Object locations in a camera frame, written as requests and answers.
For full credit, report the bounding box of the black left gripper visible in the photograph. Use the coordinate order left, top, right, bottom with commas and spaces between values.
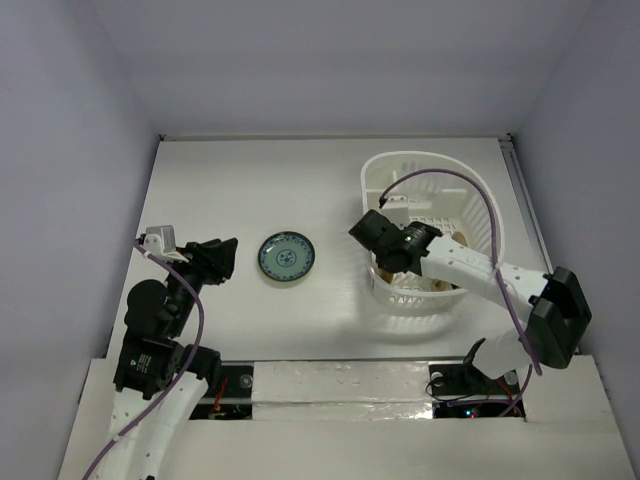
165, 235, 237, 333

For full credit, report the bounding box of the yellow patterned plate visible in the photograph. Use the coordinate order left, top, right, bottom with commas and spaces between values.
379, 269, 402, 284

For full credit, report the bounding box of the teal blue floral plate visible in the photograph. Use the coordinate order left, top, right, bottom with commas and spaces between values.
257, 231, 316, 283

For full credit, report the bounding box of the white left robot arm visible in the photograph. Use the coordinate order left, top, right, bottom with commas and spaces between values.
92, 227, 238, 479

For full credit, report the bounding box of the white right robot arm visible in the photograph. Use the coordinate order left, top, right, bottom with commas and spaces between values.
349, 210, 592, 392

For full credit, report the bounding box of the cream plate at rack end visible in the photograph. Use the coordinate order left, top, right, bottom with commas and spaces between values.
451, 231, 470, 247

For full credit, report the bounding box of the white plastic dish rack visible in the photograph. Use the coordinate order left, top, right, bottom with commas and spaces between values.
360, 151, 505, 315

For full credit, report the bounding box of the cream plate with flower print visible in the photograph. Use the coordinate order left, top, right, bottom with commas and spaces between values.
430, 279, 454, 292

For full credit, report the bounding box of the white foam strip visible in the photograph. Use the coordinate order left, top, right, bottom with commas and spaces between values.
251, 360, 433, 421

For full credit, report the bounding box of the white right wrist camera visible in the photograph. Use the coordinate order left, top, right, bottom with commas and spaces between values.
380, 195, 410, 228

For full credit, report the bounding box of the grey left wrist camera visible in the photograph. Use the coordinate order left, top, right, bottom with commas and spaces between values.
142, 225, 176, 255

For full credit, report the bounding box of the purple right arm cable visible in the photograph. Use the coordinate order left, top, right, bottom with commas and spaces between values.
378, 168, 543, 417

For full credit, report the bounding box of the aluminium rail at right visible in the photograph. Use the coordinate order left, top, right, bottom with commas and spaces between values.
498, 135, 554, 273

